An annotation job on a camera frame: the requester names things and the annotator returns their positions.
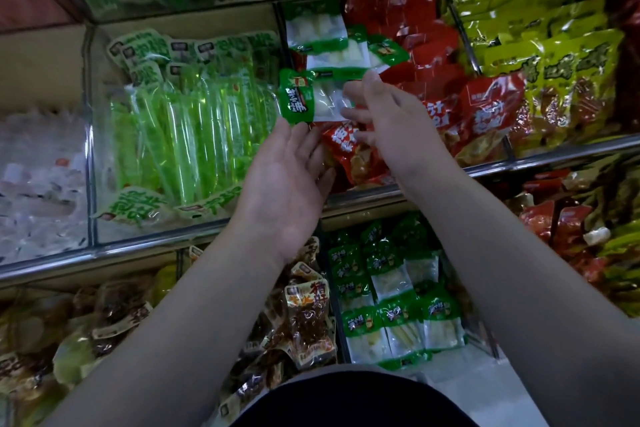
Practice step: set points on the pile of brown snack packets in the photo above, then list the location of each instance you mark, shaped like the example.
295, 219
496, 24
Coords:
305, 322

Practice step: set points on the pile of green bamboo packets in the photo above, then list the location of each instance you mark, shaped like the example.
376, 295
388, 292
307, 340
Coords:
395, 292

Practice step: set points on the black shirt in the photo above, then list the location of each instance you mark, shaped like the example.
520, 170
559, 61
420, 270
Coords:
355, 404

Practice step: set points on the person's right forearm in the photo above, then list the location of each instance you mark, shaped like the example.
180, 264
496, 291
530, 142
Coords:
530, 292

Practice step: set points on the pile of white jelly sticks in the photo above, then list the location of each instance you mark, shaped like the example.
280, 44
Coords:
40, 191

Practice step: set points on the person's right hand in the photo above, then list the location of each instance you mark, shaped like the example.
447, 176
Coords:
400, 131

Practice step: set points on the yellow green packets pile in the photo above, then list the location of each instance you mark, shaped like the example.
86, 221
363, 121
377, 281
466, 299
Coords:
550, 51

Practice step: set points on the person's left forearm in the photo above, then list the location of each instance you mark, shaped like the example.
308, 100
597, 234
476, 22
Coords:
170, 352

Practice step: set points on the long green vegetable packets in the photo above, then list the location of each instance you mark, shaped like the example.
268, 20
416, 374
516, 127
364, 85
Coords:
190, 131

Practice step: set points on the person's left hand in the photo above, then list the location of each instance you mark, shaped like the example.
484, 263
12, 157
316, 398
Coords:
282, 191

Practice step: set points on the green packet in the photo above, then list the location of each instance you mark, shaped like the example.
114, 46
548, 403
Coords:
310, 96

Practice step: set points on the pile of glossy red snacks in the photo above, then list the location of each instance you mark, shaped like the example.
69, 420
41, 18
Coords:
580, 221

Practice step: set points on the pile of jelly cups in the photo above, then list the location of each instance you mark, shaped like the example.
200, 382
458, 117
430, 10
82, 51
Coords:
90, 332

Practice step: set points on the red packets pile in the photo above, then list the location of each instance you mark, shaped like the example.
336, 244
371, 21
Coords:
470, 101

